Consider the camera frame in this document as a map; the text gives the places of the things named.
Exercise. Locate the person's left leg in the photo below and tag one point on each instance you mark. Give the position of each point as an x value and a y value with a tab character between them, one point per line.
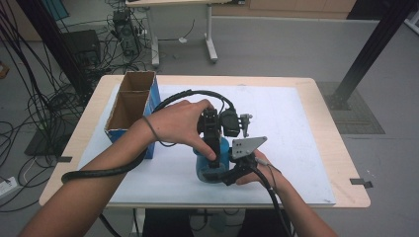
168	225

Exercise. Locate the black wrist band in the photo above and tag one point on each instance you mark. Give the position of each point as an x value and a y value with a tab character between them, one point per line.
151	130

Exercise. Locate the teal panel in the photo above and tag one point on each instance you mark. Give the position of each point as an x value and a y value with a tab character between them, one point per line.
56	8

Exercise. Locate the person's right hand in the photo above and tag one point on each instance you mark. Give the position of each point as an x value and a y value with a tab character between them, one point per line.
267	177

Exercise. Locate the blue bottle with white cap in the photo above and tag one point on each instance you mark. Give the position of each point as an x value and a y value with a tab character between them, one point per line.
204	164

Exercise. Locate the black tape piece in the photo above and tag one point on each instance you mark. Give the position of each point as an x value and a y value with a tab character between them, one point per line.
64	159
360	182

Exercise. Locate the black computer case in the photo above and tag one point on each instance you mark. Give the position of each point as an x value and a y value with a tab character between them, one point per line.
82	46

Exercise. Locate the blue cardboard box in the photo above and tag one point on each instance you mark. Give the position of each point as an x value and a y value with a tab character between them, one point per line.
131	108

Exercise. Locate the white power adapter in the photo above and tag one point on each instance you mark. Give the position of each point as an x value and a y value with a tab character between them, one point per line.
183	40

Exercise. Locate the white table mat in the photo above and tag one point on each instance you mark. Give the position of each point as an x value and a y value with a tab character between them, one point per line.
290	131

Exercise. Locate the grey computer tower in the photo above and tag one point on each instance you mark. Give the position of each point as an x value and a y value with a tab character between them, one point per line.
126	33

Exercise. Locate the white furniture edge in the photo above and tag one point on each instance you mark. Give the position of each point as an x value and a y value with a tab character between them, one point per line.
413	24

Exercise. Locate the person's leg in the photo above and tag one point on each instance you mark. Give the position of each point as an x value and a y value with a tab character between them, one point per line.
257	227
168	225

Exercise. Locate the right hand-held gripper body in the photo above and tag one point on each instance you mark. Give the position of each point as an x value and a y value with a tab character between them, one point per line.
245	146

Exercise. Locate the white power strip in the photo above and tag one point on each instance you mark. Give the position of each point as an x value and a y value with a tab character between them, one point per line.
8	187

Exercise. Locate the white desk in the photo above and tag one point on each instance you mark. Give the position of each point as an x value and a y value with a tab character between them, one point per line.
209	33

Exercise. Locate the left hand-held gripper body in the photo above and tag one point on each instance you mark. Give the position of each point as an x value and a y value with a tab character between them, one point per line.
230	123

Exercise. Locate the person's right leg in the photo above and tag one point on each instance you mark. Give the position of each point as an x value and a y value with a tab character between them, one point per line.
257	227

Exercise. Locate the black metal post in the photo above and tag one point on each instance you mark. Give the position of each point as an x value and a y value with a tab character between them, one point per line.
378	39
49	33

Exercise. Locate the orange object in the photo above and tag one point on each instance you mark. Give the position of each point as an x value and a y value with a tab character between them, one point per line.
3	69

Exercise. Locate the person's left hand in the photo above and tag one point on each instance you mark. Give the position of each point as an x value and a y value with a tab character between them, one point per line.
178	125

